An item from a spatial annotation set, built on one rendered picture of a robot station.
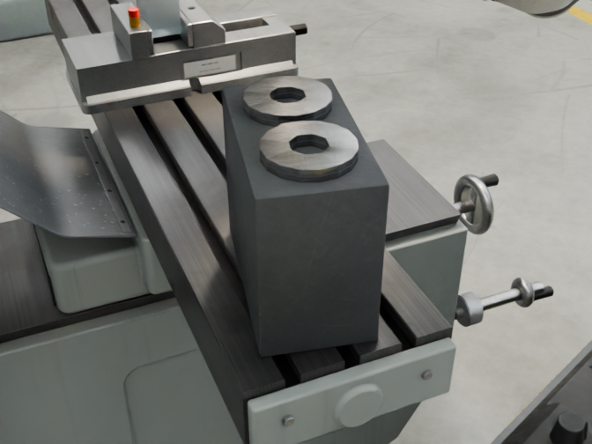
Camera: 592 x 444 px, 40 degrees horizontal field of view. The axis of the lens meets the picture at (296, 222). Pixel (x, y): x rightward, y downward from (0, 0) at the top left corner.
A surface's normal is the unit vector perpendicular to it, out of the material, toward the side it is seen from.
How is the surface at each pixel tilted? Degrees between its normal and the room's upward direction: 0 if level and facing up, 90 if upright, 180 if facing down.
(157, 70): 90
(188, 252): 0
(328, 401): 90
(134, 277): 90
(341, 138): 0
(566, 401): 0
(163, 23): 90
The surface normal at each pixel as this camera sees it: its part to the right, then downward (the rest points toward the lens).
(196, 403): 0.39, 0.54
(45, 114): 0.00, -0.82
